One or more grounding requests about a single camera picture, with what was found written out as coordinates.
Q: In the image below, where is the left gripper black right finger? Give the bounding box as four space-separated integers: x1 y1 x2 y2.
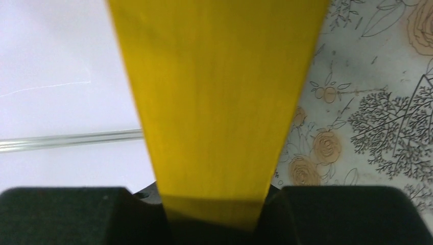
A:
257 186 432 244

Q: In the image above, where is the orange picture frame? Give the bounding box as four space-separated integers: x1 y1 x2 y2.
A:
108 1 329 231

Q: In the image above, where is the floral patterned table mat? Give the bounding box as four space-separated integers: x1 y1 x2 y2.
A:
272 0 432 228

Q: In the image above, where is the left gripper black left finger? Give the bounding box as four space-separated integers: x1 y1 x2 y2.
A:
1 187 171 244

